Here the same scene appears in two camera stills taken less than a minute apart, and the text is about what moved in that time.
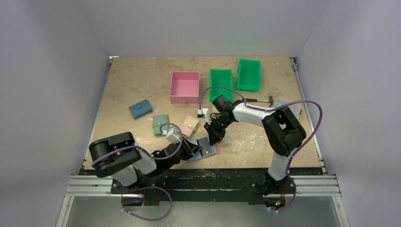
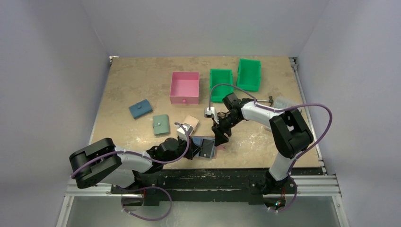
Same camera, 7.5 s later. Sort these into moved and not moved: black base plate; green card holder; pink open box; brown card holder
Moved: brown card holder
Not moved: black base plate; green card holder; pink open box
